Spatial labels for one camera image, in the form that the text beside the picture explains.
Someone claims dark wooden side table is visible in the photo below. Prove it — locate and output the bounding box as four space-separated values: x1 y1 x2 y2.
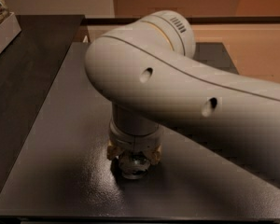
0 15 84 192

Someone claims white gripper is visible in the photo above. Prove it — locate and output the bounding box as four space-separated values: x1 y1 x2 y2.
107 121 163 165

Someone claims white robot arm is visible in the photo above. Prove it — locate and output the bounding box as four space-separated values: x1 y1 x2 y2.
85 10 280 187

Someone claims silver green 7up can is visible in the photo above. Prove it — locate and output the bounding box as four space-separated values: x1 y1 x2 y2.
119 151 150 180

